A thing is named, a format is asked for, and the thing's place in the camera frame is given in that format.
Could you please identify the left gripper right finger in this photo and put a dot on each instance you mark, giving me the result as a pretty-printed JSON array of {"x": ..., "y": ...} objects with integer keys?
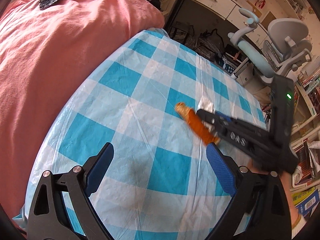
[{"x": 224, "y": 168}]

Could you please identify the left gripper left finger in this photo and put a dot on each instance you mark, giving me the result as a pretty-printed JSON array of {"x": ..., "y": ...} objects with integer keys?
[{"x": 95, "y": 168}]

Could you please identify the orange snack wrapper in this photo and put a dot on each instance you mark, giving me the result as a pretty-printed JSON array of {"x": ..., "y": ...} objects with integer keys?
[{"x": 195, "y": 124}]

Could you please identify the white bookshelf with books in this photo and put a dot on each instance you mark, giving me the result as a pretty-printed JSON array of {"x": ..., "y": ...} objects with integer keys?
[{"x": 306, "y": 113}]

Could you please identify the blue checkered plastic cloth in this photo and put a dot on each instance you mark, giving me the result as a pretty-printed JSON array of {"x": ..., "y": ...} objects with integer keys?
[{"x": 159, "y": 184}]

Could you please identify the grey blue office chair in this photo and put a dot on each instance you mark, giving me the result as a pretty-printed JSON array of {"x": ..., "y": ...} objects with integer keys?
[{"x": 286, "y": 50}]

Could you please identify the pink bed quilt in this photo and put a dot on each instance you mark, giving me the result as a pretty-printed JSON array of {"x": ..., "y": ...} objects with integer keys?
[{"x": 45, "y": 57}]

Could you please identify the white desk with drawers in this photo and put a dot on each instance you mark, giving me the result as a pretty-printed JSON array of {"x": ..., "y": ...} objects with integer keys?
[{"x": 223, "y": 15}]

